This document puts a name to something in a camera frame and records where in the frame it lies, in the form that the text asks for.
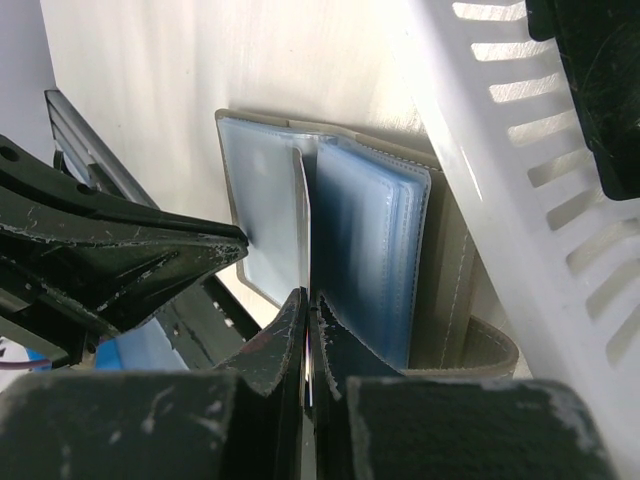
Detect white plastic tray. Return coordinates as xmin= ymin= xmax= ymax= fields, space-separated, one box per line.
xmin=404 ymin=0 xmax=640 ymax=416

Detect grey leather card holder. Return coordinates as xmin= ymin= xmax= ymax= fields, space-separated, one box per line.
xmin=215 ymin=109 xmax=519 ymax=378

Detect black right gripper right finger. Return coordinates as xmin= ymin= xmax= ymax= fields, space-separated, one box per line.
xmin=312 ymin=295 xmax=617 ymax=479

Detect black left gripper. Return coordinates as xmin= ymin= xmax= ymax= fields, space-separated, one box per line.
xmin=1 ymin=138 xmax=248 ymax=368

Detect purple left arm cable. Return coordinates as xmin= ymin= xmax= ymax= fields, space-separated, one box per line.
xmin=0 ymin=355 xmax=54 ymax=372

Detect black cards in tray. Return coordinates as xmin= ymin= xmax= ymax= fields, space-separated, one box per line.
xmin=525 ymin=0 xmax=639 ymax=201

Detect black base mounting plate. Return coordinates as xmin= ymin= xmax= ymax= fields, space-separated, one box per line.
xmin=157 ymin=276 xmax=261 ymax=370

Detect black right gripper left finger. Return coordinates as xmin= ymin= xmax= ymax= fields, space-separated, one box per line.
xmin=1 ymin=288 xmax=308 ymax=479

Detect aluminium frame rail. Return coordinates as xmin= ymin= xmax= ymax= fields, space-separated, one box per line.
xmin=45 ymin=90 xmax=158 ymax=209

